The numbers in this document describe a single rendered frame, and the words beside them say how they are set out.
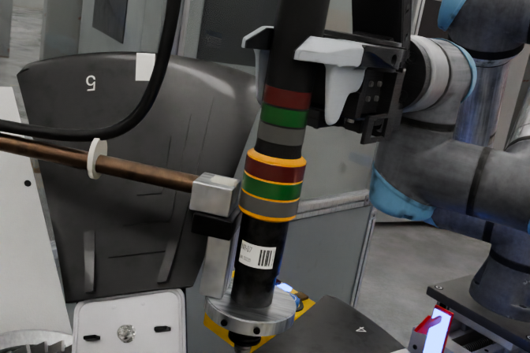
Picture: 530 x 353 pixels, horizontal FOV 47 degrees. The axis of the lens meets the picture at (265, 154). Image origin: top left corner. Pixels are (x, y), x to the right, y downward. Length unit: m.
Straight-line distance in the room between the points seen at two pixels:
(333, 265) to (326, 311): 1.19
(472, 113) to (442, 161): 0.42
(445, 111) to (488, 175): 0.08
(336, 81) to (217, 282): 0.17
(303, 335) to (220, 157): 0.23
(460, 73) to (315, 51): 0.29
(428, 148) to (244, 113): 0.21
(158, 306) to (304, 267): 1.31
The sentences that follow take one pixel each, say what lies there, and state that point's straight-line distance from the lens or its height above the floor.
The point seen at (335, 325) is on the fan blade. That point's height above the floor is 1.18.
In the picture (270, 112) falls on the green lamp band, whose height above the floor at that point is 1.44.
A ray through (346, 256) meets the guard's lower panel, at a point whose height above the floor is 0.80.
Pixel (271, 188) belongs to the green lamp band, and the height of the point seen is 1.39.
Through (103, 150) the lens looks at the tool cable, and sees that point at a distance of 0.48.
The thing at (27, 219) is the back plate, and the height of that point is 1.24.
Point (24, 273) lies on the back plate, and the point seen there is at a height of 1.19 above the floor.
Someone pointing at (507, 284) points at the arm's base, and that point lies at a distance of 1.21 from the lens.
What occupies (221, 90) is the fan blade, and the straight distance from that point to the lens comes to 0.57.
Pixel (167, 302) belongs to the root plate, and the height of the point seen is 1.28.
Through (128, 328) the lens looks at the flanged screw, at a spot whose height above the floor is 1.26.
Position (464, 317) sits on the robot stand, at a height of 1.01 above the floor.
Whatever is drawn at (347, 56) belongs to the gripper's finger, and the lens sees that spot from 0.41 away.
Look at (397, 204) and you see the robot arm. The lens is 0.67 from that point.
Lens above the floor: 1.51
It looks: 14 degrees down
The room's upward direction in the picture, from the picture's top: 10 degrees clockwise
